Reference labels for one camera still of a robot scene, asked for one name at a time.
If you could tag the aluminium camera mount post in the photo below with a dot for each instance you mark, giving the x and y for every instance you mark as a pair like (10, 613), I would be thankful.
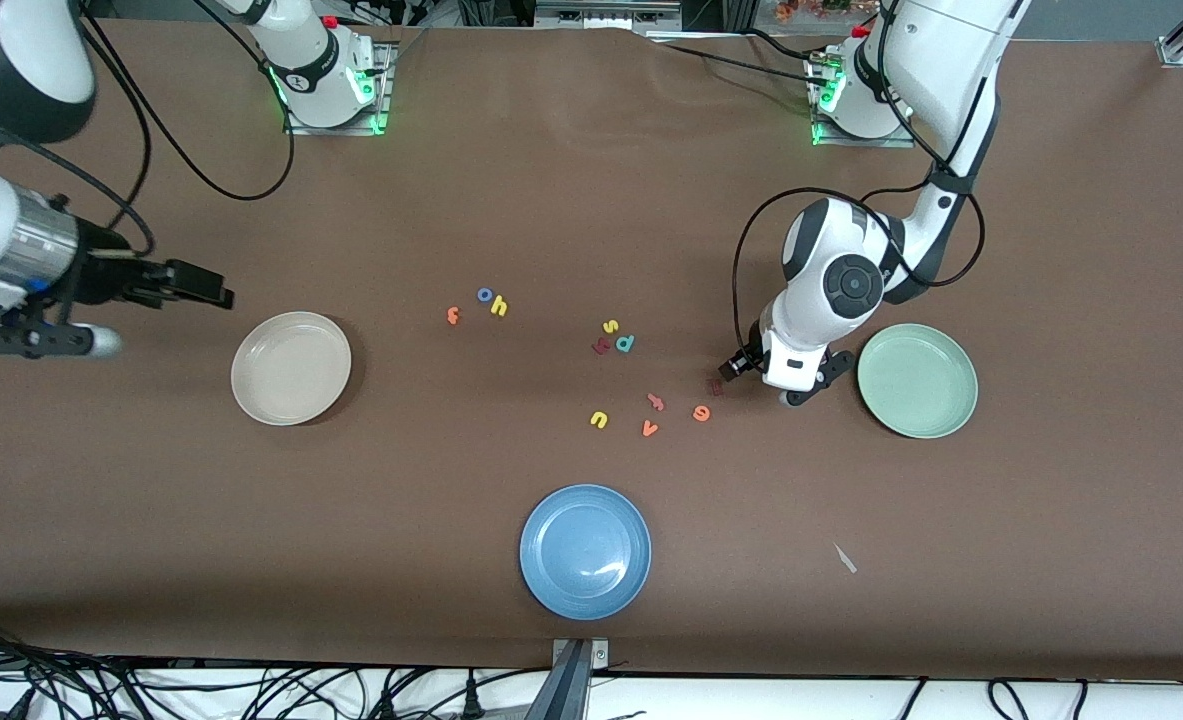
(563, 700)

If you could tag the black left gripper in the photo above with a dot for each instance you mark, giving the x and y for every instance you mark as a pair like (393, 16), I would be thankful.
(742, 362)

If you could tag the blue plate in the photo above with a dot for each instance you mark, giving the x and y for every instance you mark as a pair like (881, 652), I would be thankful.
(585, 552)

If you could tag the black power plug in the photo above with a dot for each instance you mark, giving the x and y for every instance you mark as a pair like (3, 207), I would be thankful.
(471, 697)
(388, 705)

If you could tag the beige brown plate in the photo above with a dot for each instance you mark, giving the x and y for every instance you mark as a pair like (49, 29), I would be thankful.
(291, 368)

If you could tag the grey metal frame rail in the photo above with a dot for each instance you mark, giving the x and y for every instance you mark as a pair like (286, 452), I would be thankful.
(606, 12)

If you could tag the light green plate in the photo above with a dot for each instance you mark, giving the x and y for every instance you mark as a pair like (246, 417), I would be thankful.
(926, 385)

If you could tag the orange artificial leaves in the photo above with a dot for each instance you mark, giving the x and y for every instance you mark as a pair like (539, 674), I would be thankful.
(811, 8)

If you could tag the brown table cover mat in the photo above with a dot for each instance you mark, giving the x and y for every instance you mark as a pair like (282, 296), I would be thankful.
(591, 200)

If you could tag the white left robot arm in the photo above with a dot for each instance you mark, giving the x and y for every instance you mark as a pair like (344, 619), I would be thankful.
(851, 285)

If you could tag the white paper scrap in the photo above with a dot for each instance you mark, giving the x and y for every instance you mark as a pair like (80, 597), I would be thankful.
(844, 558)

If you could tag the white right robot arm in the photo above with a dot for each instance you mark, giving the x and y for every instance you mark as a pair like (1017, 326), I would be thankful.
(311, 70)

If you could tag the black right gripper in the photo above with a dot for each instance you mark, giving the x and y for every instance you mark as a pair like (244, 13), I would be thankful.
(109, 278)

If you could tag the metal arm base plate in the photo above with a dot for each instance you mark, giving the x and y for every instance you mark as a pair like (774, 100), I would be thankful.
(384, 85)
(881, 142)

